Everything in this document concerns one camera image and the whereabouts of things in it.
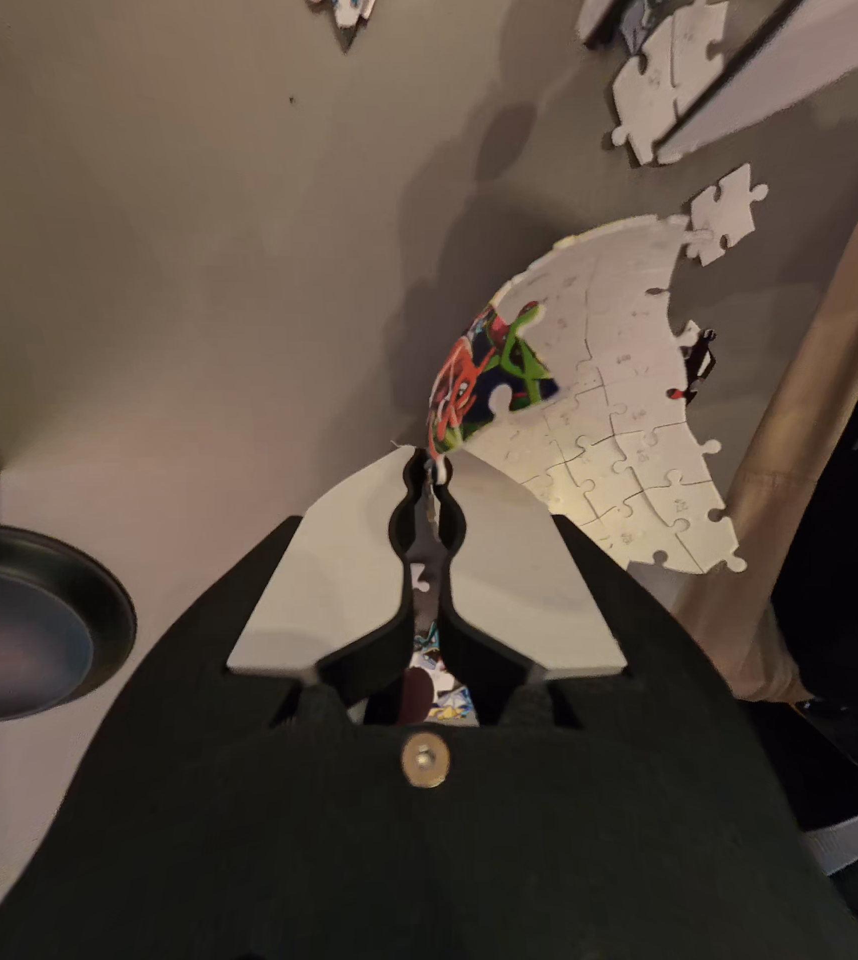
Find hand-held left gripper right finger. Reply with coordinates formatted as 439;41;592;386
440;453;628;726

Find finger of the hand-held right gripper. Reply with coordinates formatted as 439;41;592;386
657;0;858;164
575;0;628;48

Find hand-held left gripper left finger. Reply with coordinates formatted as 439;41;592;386
228;448;427;726

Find partly built puzzle ball shell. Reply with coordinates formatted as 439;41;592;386
427;213;748;575

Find blue white joined puzzle pieces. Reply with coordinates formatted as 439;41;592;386
618;0;658;55

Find white-backed puzzle piece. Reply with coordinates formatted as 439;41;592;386
687;163;769;267
610;0;730;168

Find heap of loose puzzle pieces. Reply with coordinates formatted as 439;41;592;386
408;562;480;726

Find yellow cream joined puzzle pieces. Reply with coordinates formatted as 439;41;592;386
309;0;377;54

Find black red puzzle piece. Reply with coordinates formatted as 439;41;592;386
672;326;716;406

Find black ball stand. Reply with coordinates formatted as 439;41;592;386
0;523;137;723

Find person's black jacket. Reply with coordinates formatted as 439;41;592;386
770;300;858;826

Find white strap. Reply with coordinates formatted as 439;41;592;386
804;793;858;876

